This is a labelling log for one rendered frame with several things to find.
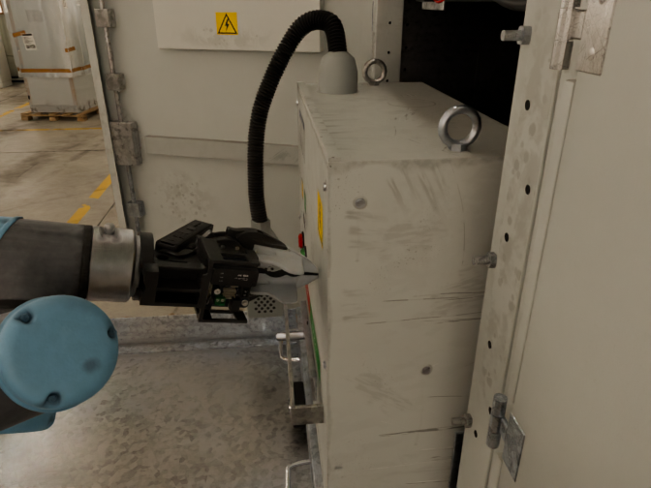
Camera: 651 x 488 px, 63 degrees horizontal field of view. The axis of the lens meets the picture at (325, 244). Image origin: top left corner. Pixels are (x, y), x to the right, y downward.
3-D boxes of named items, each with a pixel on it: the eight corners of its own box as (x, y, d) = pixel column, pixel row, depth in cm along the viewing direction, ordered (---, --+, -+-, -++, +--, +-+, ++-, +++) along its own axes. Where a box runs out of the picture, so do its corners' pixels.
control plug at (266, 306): (247, 320, 104) (240, 237, 96) (247, 306, 108) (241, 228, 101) (287, 317, 104) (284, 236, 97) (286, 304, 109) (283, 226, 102)
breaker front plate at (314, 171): (319, 525, 68) (317, 165, 48) (297, 319, 112) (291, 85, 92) (329, 524, 68) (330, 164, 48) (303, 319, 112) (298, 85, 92)
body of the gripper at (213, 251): (253, 325, 56) (134, 323, 51) (234, 289, 64) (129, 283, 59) (267, 260, 54) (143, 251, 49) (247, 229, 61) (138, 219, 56)
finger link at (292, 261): (332, 291, 61) (255, 287, 57) (314, 269, 66) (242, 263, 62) (339, 266, 60) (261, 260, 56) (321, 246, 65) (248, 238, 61)
